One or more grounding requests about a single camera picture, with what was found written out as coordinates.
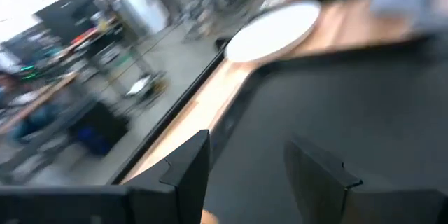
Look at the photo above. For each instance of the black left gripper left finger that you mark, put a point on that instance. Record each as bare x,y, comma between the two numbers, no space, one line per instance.
192,168

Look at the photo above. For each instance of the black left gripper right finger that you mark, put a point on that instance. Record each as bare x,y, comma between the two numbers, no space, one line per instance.
315,182

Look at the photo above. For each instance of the white round plate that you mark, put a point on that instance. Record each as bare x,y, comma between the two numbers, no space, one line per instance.
273,31

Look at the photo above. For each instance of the black plastic tray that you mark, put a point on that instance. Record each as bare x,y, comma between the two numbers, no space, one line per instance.
350,112

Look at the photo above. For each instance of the black floor box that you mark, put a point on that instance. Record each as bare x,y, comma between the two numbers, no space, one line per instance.
98,126

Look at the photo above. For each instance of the person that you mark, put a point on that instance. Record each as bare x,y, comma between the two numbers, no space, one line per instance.
31,119

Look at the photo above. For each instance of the black cabinet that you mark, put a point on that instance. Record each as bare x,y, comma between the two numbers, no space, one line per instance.
66,14

